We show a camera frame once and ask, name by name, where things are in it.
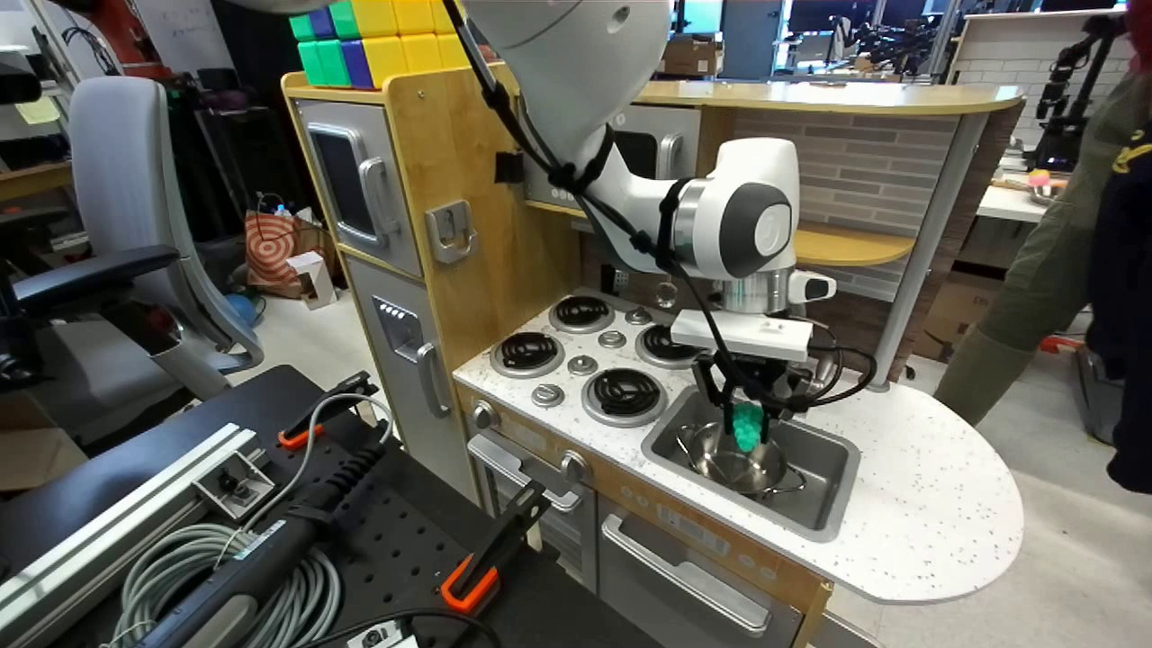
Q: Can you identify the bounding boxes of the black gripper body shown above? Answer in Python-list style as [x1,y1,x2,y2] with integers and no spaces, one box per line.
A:
[699,357,823,414]

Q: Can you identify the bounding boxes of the green toy object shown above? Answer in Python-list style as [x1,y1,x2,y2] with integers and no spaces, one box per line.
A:
[731,405,764,454]

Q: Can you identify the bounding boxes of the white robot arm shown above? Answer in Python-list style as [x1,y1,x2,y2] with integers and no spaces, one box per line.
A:
[437,0,832,412]

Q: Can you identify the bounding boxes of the steel pot in sink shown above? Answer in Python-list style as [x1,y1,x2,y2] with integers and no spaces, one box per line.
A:
[671,420,807,501]

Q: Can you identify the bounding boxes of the toy kitchen playset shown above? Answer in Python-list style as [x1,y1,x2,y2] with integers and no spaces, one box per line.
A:
[281,73,1021,641]

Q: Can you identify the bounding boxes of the person in olive clothing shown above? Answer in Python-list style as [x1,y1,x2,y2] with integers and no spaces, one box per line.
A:
[937,0,1152,492]

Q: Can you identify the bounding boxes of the orange black clamp near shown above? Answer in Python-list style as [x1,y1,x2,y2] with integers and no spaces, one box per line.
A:
[436,481,549,616]

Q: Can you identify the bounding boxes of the orange black clamp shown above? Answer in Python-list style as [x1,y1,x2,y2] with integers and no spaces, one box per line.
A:
[436,481,549,616]
[277,371,376,454]

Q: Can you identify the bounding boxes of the black perforated breadboard table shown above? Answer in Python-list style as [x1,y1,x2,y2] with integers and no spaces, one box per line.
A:
[0,366,657,648]

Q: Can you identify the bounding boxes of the orange black clamp far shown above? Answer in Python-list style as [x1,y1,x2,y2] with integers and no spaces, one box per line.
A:
[277,371,376,454]

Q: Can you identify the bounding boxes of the colourful toy blocks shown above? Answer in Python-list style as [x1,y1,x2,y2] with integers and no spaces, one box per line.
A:
[287,0,469,89]

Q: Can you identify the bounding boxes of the black handheld tool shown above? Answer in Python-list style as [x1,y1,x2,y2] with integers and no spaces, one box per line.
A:
[137,431,393,648]

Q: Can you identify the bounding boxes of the office chair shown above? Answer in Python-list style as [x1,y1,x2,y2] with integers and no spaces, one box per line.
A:
[14,76,263,391]

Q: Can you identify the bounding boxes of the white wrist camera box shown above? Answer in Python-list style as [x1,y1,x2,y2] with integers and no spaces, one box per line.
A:
[670,310,814,365]

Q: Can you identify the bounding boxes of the coiled grey cable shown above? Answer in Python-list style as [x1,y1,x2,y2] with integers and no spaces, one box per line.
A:
[105,521,346,648]

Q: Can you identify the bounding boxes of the aluminium extrusion rail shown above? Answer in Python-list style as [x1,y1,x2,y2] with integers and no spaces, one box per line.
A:
[0,425,255,648]

